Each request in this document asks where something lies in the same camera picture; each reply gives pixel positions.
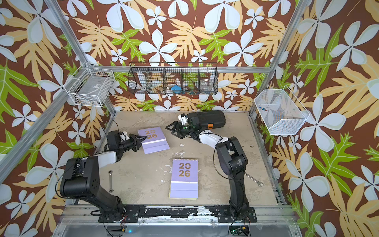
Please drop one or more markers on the black wire divided basket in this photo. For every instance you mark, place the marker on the black wire divided basket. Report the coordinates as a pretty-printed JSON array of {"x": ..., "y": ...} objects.
[{"x": 178, "y": 78}]

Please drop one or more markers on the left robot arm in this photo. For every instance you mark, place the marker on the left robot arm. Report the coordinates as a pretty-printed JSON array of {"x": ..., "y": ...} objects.
[{"x": 81, "y": 178}]

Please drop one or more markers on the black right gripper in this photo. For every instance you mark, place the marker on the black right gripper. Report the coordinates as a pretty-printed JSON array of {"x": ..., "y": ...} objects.
[{"x": 175, "y": 129}]

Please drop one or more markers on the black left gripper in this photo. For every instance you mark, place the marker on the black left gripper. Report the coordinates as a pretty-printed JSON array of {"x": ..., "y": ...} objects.
[{"x": 136, "y": 141}]

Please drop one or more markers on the purple desk calendar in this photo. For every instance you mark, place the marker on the purple desk calendar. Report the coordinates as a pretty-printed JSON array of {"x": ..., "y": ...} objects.
[
  {"x": 155, "y": 142},
  {"x": 184, "y": 179}
]

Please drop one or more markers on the white mesh basket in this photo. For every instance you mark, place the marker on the white mesh basket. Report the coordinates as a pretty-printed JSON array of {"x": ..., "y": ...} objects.
[{"x": 282, "y": 112}]

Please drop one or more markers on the purple desk calendar front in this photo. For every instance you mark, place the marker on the purple desk calendar front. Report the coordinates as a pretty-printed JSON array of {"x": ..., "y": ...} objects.
[{"x": 184, "y": 179}]

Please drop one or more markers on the black tool case orange latch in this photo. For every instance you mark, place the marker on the black tool case orange latch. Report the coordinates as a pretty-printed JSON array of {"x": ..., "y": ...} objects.
[{"x": 211, "y": 119}]

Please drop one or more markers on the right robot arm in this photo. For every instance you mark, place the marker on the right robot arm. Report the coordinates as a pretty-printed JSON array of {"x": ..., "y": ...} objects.
[{"x": 232, "y": 158}]

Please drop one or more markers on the white wire basket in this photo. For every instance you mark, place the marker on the white wire basket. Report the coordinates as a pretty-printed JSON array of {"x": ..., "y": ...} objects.
[{"x": 91, "y": 87}]

